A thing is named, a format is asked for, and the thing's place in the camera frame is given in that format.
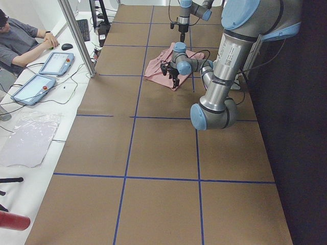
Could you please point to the red cylinder bottle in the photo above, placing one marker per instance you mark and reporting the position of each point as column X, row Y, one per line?
column 14, row 222

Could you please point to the lower blue teach pendant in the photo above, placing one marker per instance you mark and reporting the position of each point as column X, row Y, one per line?
column 33, row 90

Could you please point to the black computer mouse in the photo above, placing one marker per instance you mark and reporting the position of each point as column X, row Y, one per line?
column 66, row 46

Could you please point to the aluminium frame post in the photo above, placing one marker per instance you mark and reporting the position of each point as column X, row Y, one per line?
column 73, row 26

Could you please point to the clear plastic bag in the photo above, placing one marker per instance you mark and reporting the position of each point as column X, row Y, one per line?
column 30, row 140

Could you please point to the black keyboard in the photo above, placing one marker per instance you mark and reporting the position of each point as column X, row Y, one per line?
column 83, row 27

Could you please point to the black rectangular box device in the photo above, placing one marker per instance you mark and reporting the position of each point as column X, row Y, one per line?
column 103, row 31

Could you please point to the blue teach pendant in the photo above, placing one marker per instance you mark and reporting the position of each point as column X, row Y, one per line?
column 57, row 64
column 33, row 90

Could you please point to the pink Snoopy t-shirt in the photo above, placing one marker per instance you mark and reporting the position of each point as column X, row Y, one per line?
column 158, row 69

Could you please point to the upper blue teach pendant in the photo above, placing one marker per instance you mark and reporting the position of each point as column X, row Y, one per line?
column 57, row 64

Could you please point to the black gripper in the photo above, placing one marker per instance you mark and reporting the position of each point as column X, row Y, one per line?
column 182, row 28
column 173, row 74

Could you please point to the seated person grey shirt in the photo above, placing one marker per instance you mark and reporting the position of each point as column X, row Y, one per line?
column 22, row 44

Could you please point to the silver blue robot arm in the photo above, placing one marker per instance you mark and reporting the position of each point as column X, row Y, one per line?
column 244, row 23
column 188, row 8

